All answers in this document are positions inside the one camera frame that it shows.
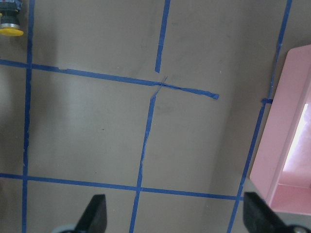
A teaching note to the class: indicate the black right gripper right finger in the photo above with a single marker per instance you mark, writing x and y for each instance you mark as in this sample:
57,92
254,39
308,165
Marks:
259,218

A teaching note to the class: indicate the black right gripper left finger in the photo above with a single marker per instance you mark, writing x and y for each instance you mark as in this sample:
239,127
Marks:
94,218

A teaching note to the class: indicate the yellow push button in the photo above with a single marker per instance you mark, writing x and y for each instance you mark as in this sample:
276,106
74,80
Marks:
9,22

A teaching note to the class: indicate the pink plastic bin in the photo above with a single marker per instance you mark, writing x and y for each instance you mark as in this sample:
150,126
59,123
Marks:
281,171

